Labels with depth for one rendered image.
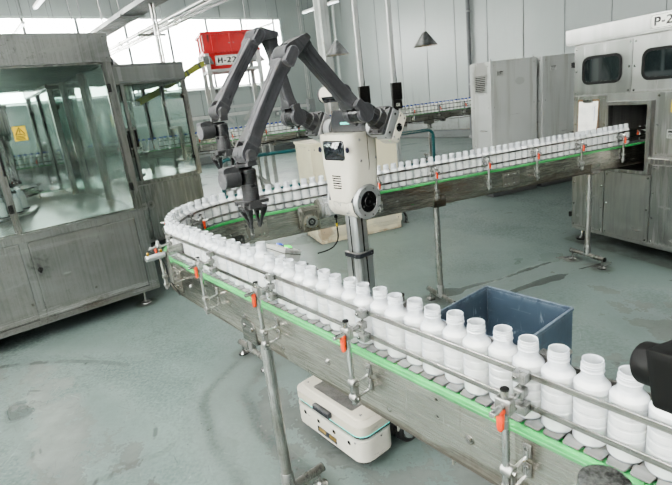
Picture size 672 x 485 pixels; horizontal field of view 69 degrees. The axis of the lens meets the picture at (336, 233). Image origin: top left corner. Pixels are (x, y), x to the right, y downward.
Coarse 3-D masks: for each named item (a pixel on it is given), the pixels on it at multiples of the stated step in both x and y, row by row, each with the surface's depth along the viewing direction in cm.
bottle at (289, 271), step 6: (288, 258) 159; (288, 264) 156; (294, 264) 158; (288, 270) 157; (294, 270) 158; (282, 276) 157; (288, 276) 156; (282, 282) 158; (288, 288) 157; (294, 288) 157; (288, 294) 158; (294, 294) 158; (294, 300) 158; (288, 306) 159; (294, 306) 159
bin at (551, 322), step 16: (480, 288) 172; (496, 288) 171; (464, 304) 167; (480, 304) 173; (496, 304) 172; (512, 304) 167; (528, 304) 162; (544, 304) 158; (560, 304) 154; (496, 320) 174; (512, 320) 169; (528, 320) 164; (544, 320) 159; (560, 320) 147; (544, 336) 142; (560, 336) 148
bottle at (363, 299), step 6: (360, 282) 132; (366, 282) 132; (360, 288) 129; (366, 288) 129; (360, 294) 130; (366, 294) 130; (354, 300) 131; (360, 300) 130; (366, 300) 129; (372, 300) 130; (360, 306) 129; (366, 306) 129; (366, 318) 130; (366, 330) 131; (372, 330) 131; (360, 342) 134; (366, 342) 132; (372, 342) 132
